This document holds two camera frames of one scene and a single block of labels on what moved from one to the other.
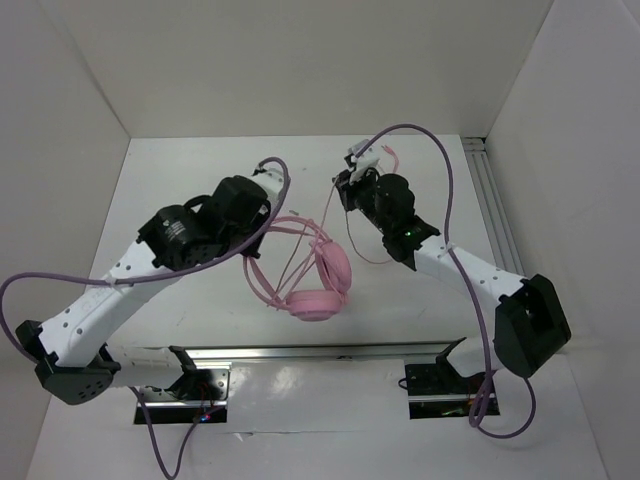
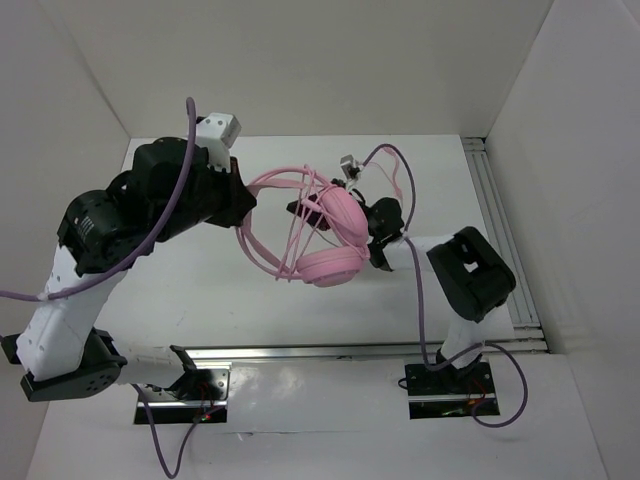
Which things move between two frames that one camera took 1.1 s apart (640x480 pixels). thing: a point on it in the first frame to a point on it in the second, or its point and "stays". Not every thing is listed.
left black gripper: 263,214 to 238,198
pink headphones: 334,273 to 304,225
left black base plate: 198,396 stays
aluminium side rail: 480,161 stays
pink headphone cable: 304,254 to 339,209
